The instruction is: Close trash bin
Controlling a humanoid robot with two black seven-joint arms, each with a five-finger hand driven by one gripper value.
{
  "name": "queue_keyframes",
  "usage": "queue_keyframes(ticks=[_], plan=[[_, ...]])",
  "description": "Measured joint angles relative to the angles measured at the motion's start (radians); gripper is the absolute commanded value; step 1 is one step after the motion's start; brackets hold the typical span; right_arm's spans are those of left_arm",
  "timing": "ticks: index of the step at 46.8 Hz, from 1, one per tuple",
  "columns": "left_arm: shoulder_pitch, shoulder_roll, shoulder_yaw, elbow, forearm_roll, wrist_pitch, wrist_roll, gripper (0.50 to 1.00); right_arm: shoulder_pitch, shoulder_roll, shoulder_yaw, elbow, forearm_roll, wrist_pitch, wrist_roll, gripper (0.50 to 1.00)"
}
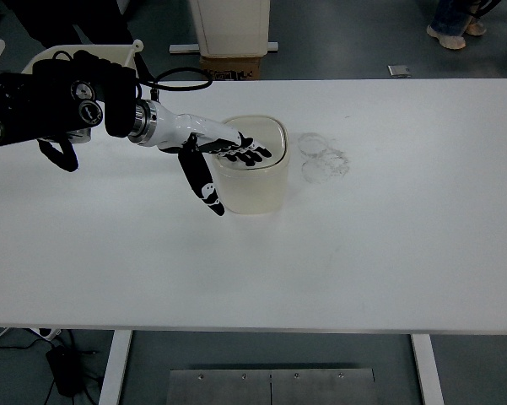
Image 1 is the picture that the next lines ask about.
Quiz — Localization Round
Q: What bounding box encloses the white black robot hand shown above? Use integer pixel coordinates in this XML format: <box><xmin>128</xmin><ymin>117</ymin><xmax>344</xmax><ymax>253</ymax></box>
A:
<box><xmin>151</xmin><ymin>103</ymin><xmax>273</xmax><ymax>218</ymax></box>

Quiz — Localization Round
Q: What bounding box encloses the cream plastic trash bin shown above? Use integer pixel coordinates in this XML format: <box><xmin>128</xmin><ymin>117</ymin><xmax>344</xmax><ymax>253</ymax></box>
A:
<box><xmin>209</xmin><ymin>113</ymin><xmax>290</xmax><ymax>216</ymax></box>

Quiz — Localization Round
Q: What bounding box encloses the brown cardboard box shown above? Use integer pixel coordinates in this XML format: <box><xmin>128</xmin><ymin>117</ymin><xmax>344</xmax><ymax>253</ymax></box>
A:
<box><xmin>199</xmin><ymin>54</ymin><xmax>262</xmax><ymax>81</ymax></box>

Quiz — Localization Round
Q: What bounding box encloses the grey metal base bar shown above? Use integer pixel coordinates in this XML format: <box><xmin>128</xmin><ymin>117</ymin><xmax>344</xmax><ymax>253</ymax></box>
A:
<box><xmin>169</xmin><ymin>40</ymin><xmax>282</xmax><ymax>55</ymax></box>

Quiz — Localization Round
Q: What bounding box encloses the cream plastic chair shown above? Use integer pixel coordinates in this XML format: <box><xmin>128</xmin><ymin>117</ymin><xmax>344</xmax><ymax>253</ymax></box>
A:
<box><xmin>20</xmin><ymin>39</ymin><xmax>147</xmax><ymax>81</ymax></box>

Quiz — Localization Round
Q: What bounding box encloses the white cabinet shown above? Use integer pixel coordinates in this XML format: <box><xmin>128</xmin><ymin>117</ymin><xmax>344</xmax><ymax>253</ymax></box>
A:
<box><xmin>188</xmin><ymin>0</ymin><xmax>272</xmax><ymax>58</ymax></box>

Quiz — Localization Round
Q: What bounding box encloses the white table leg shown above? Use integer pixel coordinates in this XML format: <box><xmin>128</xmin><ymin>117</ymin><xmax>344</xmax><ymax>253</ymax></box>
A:
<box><xmin>409</xmin><ymin>333</ymin><xmax>446</xmax><ymax>405</ymax></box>
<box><xmin>97</xmin><ymin>330</ymin><xmax>134</xmax><ymax>405</ymax></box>

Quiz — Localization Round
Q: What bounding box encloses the grey metal plate with screws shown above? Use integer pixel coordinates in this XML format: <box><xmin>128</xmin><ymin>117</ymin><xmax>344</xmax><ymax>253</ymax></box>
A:
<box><xmin>168</xmin><ymin>368</ymin><xmax>375</xmax><ymax>405</ymax></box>

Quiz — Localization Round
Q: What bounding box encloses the black power adapter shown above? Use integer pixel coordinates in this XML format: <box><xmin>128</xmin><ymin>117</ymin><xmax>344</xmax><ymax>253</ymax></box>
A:
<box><xmin>45</xmin><ymin>345</ymin><xmax>84</xmax><ymax>397</ymax></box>

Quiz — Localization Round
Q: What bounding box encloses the person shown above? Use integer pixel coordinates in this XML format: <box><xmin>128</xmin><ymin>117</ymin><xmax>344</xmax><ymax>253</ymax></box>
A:
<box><xmin>425</xmin><ymin>0</ymin><xmax>497</xmax><ymax>51</ymax></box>

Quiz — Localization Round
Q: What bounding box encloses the black floor cable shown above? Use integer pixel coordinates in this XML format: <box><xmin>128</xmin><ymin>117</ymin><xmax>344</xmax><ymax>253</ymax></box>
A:
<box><xmin>0</xmin><ymin>330</ymin><xmax>102</xmax><ymax>405</ymax></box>

